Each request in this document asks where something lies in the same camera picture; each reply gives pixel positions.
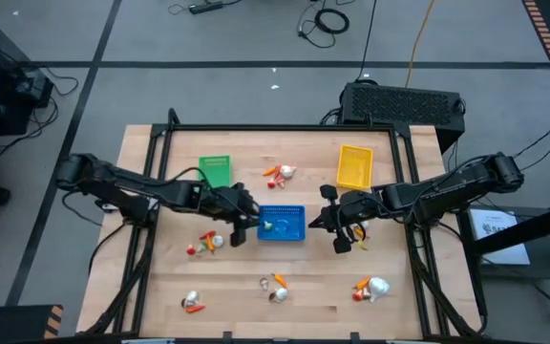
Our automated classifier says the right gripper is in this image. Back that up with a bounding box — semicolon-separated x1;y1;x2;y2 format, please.
319;183;385;255

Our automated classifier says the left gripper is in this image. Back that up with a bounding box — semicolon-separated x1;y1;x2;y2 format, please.
201;181;260;248

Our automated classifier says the blue plastic basket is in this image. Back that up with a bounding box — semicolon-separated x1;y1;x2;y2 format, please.
256;204;307;243

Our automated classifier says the green plastic basket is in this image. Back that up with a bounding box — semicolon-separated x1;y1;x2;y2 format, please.
197;154;233;189

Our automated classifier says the yellow plastic basket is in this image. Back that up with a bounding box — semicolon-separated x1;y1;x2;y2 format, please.
335;143;375;191

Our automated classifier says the black perforated computer case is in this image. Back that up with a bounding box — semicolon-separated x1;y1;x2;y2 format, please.
339;80;467;154

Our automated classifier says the white printed paper sheet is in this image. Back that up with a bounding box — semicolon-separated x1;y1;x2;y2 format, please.
469;208;532;267

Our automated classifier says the black side table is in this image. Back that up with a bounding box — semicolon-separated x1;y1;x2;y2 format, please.
455;198;550;326

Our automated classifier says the black power strip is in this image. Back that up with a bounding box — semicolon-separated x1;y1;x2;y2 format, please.
187;0;224;15

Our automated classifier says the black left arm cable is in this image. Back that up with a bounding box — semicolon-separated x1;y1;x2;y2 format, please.
158;165;241;204

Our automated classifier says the black aluminium table frame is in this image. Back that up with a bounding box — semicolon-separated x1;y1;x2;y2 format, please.
83;108;489;344

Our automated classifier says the black hanging cable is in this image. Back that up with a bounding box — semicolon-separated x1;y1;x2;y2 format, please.
355;0;380;81

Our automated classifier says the coiled black cable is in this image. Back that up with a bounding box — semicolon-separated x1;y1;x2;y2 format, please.
296;0;351;50

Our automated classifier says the yellow hanging cable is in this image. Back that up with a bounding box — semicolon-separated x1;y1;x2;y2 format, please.
404;0;436;89

